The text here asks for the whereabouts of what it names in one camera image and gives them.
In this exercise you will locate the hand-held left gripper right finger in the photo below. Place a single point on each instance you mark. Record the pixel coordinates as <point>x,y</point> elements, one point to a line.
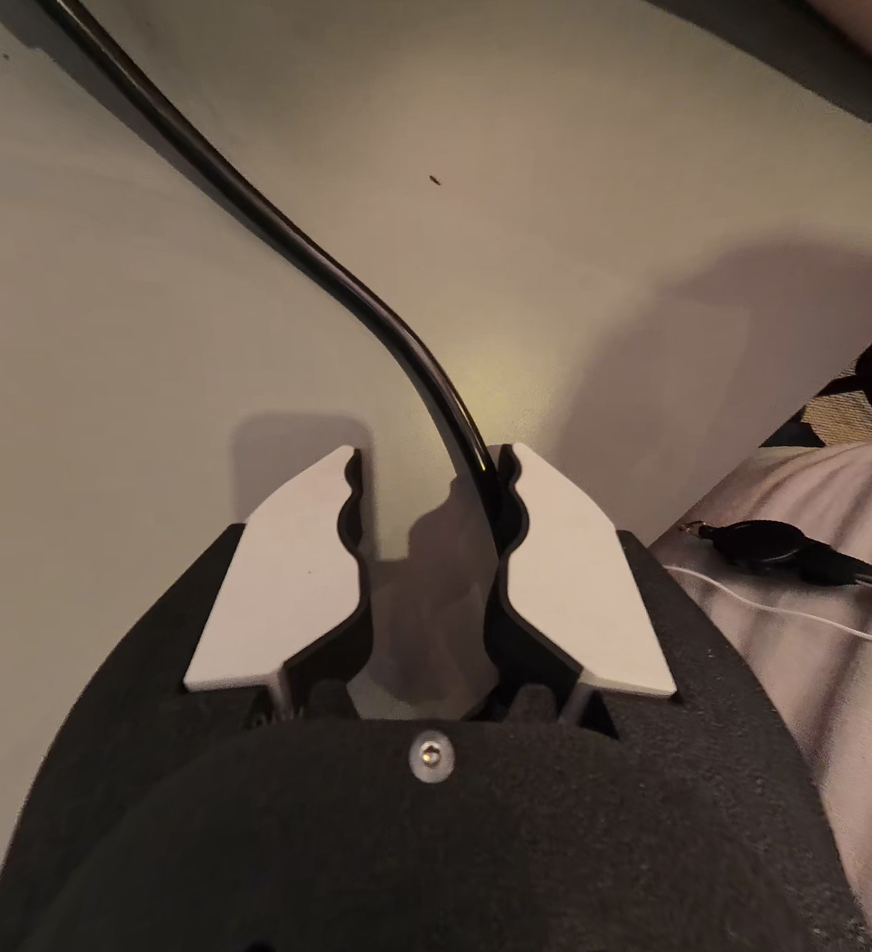
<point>585,587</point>

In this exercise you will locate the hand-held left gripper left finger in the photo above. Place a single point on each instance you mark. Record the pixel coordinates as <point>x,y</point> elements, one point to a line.
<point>287,580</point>

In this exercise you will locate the black retractable badge reel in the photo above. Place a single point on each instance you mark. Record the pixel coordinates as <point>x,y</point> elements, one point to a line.
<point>763,543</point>

